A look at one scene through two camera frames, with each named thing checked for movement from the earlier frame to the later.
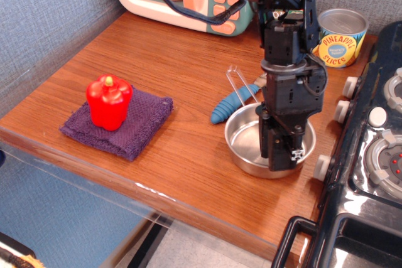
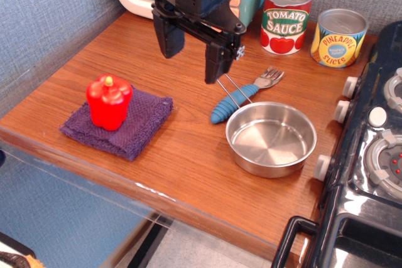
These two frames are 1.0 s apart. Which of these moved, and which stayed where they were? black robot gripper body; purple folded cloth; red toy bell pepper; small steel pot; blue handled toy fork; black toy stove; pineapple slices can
Moved: black robot gripper body
Stayed: black toy stove; small steel pot; purple folded cloth; blue handled toy fork; red toy bell pepper; pineapple slices can
